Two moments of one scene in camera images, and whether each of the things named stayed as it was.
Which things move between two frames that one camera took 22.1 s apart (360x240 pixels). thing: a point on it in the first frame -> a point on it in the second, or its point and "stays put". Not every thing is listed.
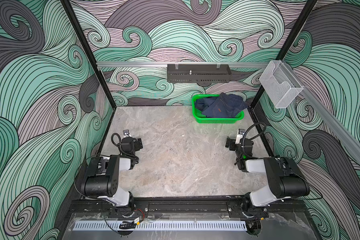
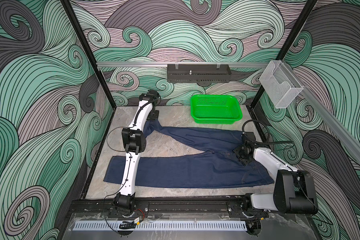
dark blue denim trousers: (223, 106) -> (216, 164)
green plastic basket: (201, 118) stays put
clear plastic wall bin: (280, 85) stays put
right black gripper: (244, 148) stays put
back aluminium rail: (131, 65) stays put
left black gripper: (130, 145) -> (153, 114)
